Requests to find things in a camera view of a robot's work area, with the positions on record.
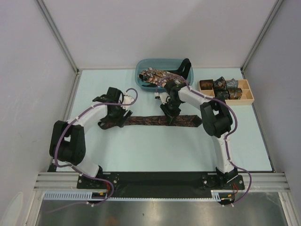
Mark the wooden compartment tray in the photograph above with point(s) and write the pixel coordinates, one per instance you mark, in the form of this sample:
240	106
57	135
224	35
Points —
246	99

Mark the rolled grey tie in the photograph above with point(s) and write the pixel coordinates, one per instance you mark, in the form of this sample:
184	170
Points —
232	84

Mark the rolled brown blue tie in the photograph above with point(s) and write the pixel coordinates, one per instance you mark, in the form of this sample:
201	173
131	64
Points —
235	93

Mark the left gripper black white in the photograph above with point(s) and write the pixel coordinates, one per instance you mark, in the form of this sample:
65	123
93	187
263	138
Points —
120	121

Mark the rolled navy patterned tie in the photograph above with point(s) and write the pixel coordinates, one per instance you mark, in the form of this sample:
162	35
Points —
221	94

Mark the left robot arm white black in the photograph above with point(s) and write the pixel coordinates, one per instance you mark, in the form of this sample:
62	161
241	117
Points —
68	143

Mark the pile of patterned ties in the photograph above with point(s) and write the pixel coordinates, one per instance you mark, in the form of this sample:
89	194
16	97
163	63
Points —
151	77

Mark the white cable duct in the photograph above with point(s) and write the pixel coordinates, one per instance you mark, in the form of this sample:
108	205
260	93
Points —
99	196

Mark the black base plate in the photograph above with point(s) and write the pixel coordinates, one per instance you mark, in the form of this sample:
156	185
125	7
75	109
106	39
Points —
170	185

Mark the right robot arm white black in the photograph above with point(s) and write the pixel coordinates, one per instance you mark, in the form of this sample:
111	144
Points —
218	119

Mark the rolled dark blue tie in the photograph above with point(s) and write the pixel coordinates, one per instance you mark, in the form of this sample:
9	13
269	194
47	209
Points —
219	84

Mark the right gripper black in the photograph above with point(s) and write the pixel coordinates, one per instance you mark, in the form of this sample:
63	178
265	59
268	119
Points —
165	108

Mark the blue plastic basin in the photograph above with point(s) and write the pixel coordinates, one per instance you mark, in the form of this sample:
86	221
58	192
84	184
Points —
178	66

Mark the dark orange floral tie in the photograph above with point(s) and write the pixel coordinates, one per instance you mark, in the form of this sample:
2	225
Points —
193	121

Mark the aluminium frame rail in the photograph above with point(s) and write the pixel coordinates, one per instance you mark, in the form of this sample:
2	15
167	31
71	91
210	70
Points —
67	181

